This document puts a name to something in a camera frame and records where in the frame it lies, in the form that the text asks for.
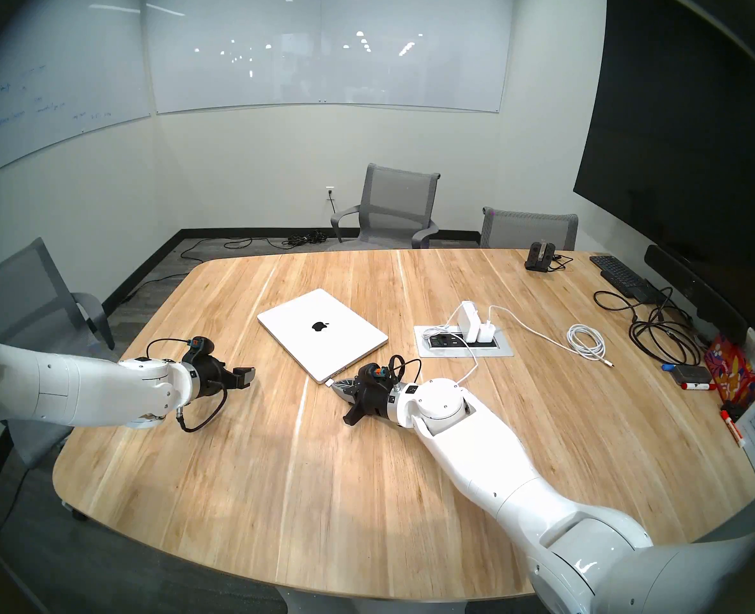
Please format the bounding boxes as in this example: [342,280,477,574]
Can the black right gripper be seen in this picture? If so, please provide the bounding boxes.
[333,377,404,427]

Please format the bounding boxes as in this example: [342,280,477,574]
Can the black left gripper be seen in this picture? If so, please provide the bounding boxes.
[188,357,256,400]

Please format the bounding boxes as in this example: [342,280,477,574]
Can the white MagSafe charging cable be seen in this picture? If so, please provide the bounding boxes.
[325,303,480,390]

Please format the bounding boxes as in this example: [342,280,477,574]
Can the silver MacBook laptop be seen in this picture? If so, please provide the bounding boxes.
[256,288,390,385]

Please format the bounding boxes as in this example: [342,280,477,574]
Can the black controller charging dock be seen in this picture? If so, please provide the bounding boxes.
[525,240,556,272]

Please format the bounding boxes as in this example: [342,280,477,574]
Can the large white power adapter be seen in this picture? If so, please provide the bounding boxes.
[459,301,484,343]

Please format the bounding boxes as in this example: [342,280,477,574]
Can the silver table outlet box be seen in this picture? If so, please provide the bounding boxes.
[414,325,514,358]

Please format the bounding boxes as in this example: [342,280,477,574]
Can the grey mesh office chair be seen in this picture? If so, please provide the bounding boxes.
[480,207,579,250]
[0,237,116,521]
[331,163,441,249]

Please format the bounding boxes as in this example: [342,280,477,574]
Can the black keyboard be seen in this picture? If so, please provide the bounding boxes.
[590,255,666,303]

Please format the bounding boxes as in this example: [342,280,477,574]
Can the blank glass whiteboard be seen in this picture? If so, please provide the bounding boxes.
[144,0,516,114]

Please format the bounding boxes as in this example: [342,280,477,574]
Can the glass whiteboard with writing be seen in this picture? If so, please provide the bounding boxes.
[0,0,154,188]

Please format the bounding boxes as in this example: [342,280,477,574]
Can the black video bar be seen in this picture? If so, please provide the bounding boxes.
[644,244,749,345]

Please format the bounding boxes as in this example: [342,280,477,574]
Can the colourful snack bag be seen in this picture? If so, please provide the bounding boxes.
[704,328,755,402]

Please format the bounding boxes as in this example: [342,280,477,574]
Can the orange whiteboard marker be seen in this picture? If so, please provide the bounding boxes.
[721,409,746,448]

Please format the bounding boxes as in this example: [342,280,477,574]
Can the large black TV screen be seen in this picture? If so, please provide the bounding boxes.
[572,0,755,358]

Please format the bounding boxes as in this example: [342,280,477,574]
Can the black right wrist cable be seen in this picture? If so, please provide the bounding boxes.
[387,354,423,384]

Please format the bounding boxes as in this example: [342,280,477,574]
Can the thin left camera cable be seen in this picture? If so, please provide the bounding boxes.
[145,338,193,359]

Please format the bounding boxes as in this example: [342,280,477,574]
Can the thick black left wrist cable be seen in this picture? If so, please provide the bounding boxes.
[174,389,228,433]

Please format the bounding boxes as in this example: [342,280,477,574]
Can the black floor cable bundle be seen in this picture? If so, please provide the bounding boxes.
[181,231,330,262]

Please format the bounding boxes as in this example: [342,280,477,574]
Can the white table pedestal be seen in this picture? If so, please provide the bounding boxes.
[276,586,474,614]

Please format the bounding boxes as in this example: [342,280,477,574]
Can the coiled white USB cable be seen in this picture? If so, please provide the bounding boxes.
[489,306,615,368]

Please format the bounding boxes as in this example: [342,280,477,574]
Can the tangled black cable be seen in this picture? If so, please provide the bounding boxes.
[594,287,704,366]

